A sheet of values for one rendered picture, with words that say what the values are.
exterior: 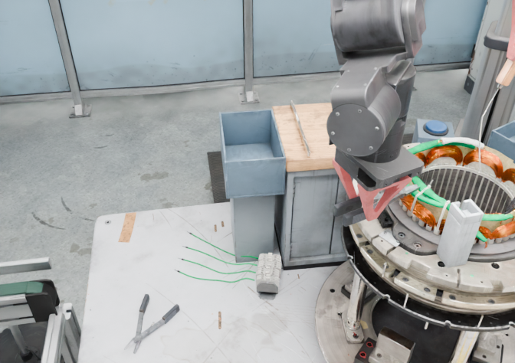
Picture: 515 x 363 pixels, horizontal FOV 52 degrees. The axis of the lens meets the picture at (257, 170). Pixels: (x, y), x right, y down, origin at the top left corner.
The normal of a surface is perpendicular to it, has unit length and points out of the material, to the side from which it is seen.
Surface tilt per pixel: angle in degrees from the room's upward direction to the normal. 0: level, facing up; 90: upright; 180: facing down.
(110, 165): 0
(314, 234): 90
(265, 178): 90
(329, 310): 0
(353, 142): 90
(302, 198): 90
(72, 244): 0
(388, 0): 70
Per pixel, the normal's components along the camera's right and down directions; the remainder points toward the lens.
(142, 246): 0.00, -0.79
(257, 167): 0.12, 0.61
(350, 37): -0.41, 0.67
